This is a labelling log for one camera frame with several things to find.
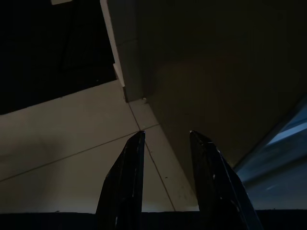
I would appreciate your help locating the silver fridge door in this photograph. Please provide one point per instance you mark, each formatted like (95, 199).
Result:
(275, 167)

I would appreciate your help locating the silver fridge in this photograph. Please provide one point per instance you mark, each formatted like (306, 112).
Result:
(216, 72)

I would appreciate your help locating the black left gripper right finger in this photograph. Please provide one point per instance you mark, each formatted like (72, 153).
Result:
(220, 196)

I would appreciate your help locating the large black gym floor mat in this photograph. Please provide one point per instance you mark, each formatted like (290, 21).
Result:
(36, 60)

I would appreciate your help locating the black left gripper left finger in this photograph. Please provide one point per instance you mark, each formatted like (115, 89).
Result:
(124, 191)

